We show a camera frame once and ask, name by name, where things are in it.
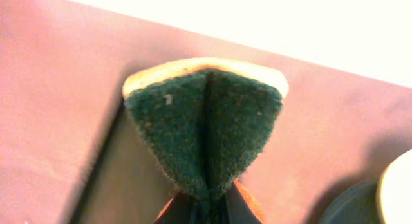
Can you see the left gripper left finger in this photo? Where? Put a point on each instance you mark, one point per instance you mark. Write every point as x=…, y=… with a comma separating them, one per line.
x=181, y=209

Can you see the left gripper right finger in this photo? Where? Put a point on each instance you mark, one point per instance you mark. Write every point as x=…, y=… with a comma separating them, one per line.
x=234, y=209

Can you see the orange green scrub sponge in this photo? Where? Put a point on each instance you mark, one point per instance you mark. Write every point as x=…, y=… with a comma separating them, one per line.
x=205, y=120

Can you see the black rectangular water tray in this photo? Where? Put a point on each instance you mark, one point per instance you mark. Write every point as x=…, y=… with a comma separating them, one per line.
x=124, y=183

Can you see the round black serving tray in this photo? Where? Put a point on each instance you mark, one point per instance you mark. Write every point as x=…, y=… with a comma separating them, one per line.
x=356, y=205

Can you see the yellow dirty plate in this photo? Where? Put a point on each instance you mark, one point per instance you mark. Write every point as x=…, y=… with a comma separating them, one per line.
x=394, y=192

